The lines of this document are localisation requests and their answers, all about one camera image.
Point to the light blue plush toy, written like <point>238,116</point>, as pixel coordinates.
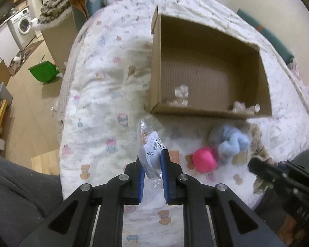
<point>231,140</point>

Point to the crumpled white tissue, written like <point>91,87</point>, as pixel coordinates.
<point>243,108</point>

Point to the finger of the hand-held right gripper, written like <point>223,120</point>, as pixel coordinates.
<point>258,167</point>

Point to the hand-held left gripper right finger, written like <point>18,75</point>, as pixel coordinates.
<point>165,177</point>

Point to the black white patterned blanket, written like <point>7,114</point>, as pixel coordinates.
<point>56,2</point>

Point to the person's grey trouser leg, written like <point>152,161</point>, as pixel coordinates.
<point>15,198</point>

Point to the beige bedside box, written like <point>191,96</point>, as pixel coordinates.
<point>59,43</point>

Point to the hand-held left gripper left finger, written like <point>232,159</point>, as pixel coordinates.
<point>141,185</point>

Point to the clear plastic bag white label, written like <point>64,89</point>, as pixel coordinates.
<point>152,146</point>

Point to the brown beige plush toy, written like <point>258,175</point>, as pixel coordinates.
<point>257,139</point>

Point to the white kitchen cabinet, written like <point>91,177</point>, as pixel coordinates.
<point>2,46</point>

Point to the teal headboard cushion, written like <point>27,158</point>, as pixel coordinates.
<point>270,36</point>

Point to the grey waste bin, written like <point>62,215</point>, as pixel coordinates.
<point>3,94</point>

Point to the teal pillow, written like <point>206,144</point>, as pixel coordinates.
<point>92,2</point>

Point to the brown cardboard box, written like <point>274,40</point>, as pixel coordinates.
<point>195,74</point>

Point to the white washing machine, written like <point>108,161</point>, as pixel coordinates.
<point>23,25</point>

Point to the open floor cardboard box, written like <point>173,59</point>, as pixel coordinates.
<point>1,73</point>

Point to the brown doormat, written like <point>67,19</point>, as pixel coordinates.
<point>23,56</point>

